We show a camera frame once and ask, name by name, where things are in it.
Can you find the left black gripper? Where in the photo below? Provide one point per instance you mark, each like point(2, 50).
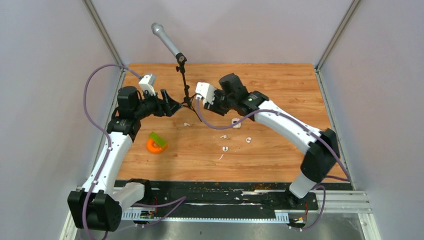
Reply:
point(168, 106)

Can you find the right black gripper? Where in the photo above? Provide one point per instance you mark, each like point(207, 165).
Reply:
point(213, 107)

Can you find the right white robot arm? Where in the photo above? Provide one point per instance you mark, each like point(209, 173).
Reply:
point(320, 147)

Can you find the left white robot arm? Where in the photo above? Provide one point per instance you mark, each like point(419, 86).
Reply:
point(96, 206)

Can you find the small beige charging case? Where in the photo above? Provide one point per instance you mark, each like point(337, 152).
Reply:
point(236, 123)

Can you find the green block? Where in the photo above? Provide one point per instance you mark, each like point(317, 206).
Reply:
point(158, 140)

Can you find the black tripod microphone stand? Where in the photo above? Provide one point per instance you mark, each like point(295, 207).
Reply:
point(187, 100)

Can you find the grey microphone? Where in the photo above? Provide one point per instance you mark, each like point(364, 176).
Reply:
point(158, 31)

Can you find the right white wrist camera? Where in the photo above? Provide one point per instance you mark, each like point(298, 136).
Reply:
point(205, 91)

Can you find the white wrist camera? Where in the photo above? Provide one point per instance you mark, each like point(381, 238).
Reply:
point(205, 91)
point(146, 84)

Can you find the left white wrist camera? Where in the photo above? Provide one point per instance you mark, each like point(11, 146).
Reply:
point(146, 84)

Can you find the orange ring toy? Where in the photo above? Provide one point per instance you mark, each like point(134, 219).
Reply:
point(154, 148)

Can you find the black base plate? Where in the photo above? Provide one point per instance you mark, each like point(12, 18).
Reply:
point(229, 200)

